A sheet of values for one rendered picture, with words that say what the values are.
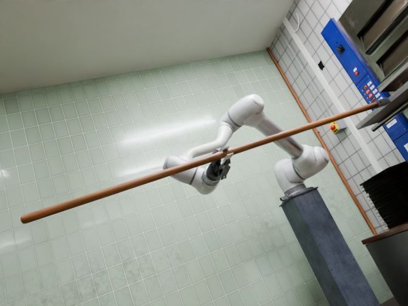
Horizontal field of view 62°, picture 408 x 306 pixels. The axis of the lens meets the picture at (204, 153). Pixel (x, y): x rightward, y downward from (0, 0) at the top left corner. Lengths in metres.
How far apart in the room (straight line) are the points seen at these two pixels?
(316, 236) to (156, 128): 1.49
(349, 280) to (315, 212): 0.44
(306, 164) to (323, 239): 0.48
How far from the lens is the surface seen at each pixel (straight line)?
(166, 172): 1.34
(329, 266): 2.33
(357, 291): 2.39
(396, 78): 2.55
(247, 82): 3.39
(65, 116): 2.95
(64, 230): 2.58
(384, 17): 2.77
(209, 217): 2.65
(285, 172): 2.42
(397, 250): 2.37
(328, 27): 3.07
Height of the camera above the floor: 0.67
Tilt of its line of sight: 20 degrees up
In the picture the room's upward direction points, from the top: 23 degrees counter-clockwise
